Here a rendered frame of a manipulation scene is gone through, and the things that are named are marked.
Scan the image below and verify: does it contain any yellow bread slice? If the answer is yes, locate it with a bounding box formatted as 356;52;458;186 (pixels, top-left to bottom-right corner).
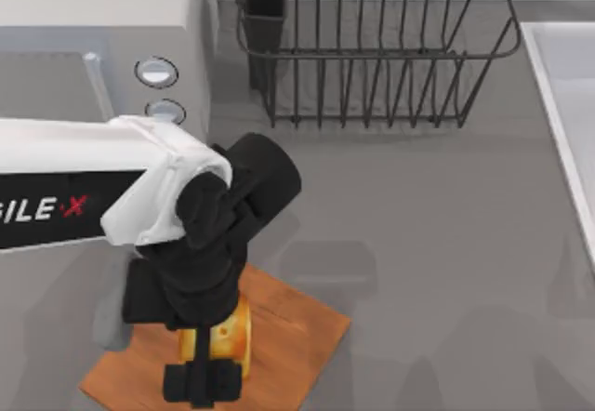
178;292;256;381

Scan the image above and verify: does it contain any wooden cutting board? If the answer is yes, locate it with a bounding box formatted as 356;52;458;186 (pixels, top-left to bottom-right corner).
77;261;352;411

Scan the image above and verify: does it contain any small round microwave knob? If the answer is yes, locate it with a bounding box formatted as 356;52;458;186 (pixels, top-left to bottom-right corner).
144;98;188;126

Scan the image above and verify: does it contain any large round microwave knob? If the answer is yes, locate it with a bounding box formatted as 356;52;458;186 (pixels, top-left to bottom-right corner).
134;56;180;91

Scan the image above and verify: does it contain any grey microwave door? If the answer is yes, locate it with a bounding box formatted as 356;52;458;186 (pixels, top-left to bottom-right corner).
0;50;115;123

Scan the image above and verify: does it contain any pale microwave oven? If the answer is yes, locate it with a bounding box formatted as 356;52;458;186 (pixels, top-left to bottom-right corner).
0;0;218;411

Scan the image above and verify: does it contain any black utensil cup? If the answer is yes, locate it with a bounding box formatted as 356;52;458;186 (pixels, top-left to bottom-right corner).
235;0;290;92

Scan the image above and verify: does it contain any pale microwave door handle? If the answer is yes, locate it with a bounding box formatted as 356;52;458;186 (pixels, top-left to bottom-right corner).
82;51;116;120

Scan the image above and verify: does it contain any dark wire dish rack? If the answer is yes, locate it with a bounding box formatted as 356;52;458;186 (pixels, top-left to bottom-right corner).
235;0;522;130

